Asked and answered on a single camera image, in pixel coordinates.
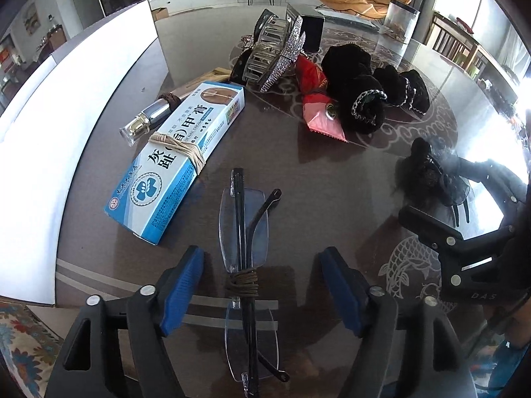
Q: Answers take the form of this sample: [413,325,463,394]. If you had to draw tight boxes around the black hair claw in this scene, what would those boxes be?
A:
[229,8,278,86]

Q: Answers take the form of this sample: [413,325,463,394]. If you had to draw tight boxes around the white panel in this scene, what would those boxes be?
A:
[0,0,162,304]

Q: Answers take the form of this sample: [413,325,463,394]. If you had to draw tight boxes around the person's blue clothing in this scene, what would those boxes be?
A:
[490,332,529,392]

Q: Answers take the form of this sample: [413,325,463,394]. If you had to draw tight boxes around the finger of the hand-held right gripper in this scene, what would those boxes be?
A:
[398,205,520,303]
[450,155,527,207]

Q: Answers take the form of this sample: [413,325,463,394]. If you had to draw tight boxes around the clear plastic jar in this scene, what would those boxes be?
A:
[382,1,419,44]

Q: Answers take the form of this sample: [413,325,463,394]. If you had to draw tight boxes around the red foil packet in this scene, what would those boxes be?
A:
[294,55,349,144]

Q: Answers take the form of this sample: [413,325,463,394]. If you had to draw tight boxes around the blue white ointment box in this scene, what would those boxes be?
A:
[104,82,245,245]

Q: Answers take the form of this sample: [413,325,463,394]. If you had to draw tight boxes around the black lace hair clip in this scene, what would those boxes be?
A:
[392,137,471,228]

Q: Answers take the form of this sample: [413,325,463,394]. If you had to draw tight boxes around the wooden dining chair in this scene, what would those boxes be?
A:
[425,10,490,79]

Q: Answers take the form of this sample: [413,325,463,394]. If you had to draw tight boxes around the black fuzzy scrunchie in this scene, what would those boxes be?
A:
[321,45,388,135]

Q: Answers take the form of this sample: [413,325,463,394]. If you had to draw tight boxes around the wooden side cabinet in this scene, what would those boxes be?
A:
[41,25,67,54]

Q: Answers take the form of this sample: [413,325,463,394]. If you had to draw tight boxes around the wall painting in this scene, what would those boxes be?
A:
[23,4,40,34]

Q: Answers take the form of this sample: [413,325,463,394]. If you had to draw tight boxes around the patterned rug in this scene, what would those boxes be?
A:
[0,298,64,382]

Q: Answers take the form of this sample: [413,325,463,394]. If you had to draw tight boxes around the silver cosmetic tube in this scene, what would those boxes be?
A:
[119,70,231,147]

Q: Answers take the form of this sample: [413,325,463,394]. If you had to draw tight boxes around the black printed box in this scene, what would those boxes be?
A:
[286,3,326,56]

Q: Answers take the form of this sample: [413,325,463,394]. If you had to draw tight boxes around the rimless eyeglasses black temples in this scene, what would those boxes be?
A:
[218,168,291,396]

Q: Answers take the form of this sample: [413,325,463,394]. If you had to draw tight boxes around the black chain-trimmed scrunchie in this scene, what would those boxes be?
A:
[373,66,430,114]

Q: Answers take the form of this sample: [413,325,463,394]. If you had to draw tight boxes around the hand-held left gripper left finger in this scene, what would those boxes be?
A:
[43,245,206,398]

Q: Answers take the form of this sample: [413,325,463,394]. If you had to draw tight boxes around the long rhinestone hair clip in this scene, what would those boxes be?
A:
[259,12,308,92]

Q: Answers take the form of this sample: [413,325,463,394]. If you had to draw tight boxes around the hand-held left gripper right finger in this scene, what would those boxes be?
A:
[319,246,478,398]

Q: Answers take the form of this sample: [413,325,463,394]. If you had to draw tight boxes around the beige hair tie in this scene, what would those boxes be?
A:
[148,132,207,173]

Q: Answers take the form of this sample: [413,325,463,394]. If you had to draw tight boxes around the ribbed metal hair claw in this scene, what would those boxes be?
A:
[243,17,297,88]

